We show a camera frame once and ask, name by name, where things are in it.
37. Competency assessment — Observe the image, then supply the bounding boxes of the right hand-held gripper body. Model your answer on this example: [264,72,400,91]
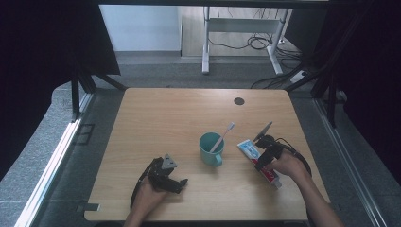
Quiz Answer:
[253,120,285,161]

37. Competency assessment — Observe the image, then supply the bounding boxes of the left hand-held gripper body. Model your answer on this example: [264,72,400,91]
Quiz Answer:
[148,153,181,194]

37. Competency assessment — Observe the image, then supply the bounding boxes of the white toothpaste tube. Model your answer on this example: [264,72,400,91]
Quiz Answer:
[236,139,283,190]

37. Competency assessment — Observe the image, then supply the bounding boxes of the teal cup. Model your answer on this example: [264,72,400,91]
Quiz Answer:
[199,131,225,168]

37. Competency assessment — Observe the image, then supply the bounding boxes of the pink toothbrush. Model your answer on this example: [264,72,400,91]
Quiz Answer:
[209,121,236,154]

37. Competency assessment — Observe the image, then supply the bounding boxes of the person's right hand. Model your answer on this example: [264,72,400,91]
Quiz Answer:
[270,149,309,183]

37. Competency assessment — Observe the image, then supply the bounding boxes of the person's left hand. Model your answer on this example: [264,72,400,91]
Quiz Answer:
[133,177,168,219]

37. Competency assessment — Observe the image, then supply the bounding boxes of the white power strip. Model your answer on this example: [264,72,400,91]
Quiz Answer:
[289,70,307,84]

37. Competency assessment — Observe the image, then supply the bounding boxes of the black curtain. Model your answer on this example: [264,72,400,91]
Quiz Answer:
[285,0,401,187]
[0,0,121,182]

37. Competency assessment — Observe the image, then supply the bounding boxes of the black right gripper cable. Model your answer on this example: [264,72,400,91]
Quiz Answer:
[274,137,313,177]

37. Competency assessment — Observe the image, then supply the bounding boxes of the aluminium rail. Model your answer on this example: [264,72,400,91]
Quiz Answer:
[313,97,387,227]
[13,93,95,227]

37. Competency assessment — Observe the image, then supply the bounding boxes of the black metal frame post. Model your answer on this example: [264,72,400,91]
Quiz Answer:
[71,60,129,122]
[285,0,376,129]

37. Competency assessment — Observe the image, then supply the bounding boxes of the grey table bracket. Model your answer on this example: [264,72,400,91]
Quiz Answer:
[76,202,101,214]

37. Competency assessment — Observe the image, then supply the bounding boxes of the black floor cables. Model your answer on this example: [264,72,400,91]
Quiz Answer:
[207,8,311,90]

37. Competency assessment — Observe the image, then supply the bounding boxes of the white desk frame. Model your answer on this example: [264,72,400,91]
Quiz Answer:
[201,6,293,76]

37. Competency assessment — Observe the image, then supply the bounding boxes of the black overhead frame bar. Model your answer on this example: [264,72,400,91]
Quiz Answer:
[96,0,330,9]

